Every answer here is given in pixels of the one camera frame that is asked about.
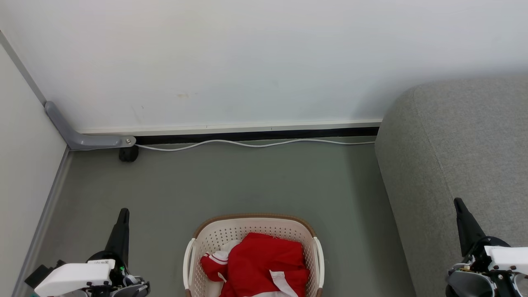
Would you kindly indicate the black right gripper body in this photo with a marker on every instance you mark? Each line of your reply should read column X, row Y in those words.
column 470, row 282

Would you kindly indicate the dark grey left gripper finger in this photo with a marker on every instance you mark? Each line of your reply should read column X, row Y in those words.
column 120, row 239

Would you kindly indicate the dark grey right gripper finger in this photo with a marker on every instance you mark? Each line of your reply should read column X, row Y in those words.
column 467, row 229

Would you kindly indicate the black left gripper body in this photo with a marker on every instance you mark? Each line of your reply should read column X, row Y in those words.
column 134, row 288

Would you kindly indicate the grey fabric sofa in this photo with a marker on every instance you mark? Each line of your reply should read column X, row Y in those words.
column 462, row 148

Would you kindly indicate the black caster wheel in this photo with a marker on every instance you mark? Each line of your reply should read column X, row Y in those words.
column 128, row 154

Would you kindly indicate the red garment with white trim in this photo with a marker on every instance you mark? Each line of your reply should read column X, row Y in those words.
column 264, row 264

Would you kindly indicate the white and black baseboard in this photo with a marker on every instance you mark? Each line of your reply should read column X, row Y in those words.
column 255, row 131

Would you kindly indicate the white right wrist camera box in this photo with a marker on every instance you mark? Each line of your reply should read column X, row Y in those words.
column 509, row 256

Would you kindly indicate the grey partition frame strip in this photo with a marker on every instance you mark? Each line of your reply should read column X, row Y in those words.
column 37, row 247

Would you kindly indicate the grey metal support bracket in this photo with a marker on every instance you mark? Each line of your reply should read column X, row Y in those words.
column 82, row 140

